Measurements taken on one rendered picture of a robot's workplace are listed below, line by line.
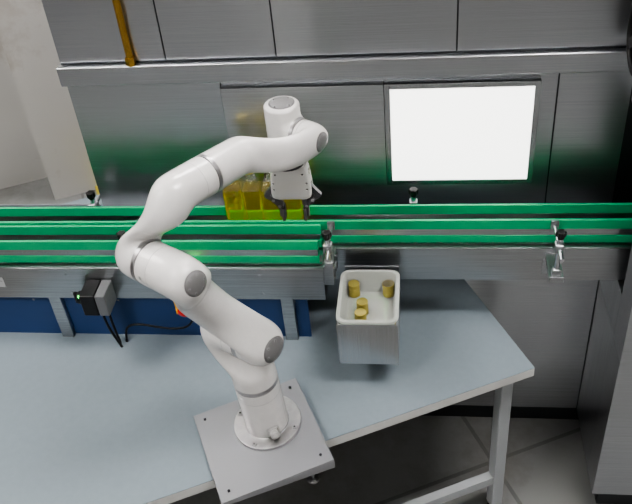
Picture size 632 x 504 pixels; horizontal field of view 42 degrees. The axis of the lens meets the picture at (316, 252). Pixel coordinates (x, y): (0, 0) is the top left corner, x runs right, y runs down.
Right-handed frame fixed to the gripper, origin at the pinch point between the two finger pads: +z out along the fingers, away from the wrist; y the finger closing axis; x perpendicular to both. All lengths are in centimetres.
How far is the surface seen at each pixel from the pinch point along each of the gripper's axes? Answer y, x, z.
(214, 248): 28.2, -15.7, 24.7
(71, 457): 66, 33, 60
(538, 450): -75, -31, 136
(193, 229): 35.9, -23.1, 23.4
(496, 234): -53, -25, 28
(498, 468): -57, -4, 111
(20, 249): 88, -16, 25
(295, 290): 5.5, -13.7, 39.4
